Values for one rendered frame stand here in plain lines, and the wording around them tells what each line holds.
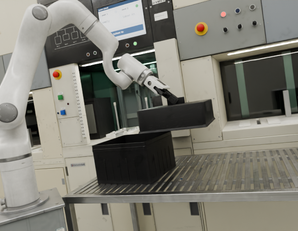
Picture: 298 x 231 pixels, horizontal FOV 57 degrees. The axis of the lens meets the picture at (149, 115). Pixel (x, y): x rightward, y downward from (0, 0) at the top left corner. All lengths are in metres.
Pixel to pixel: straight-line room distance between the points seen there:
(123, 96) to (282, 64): 1.40
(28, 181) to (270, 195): 0.86
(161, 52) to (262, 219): 1.04
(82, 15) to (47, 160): 1.12
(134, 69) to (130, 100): 1.37
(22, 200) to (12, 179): 0.09
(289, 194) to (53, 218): 0.81
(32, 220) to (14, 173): 0.18
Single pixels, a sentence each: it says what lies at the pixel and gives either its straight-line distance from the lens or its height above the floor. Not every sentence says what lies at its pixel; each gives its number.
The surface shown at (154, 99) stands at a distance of 2.14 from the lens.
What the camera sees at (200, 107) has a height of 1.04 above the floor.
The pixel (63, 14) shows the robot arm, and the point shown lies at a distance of 1.27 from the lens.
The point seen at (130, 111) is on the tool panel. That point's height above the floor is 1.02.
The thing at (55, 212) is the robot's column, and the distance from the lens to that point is 1.13.
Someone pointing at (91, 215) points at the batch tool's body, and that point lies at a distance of 1.98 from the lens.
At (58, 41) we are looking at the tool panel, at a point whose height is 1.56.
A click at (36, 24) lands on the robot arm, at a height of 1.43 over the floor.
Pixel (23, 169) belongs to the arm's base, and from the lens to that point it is 1.16.
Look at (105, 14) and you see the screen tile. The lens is 1.77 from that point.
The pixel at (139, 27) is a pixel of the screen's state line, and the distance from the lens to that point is 1.66.
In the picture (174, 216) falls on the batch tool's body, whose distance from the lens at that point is 1.73.
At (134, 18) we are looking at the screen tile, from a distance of 1.68.
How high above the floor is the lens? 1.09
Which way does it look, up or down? 3 degrees down
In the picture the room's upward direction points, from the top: 9 degrees counter-clockwise
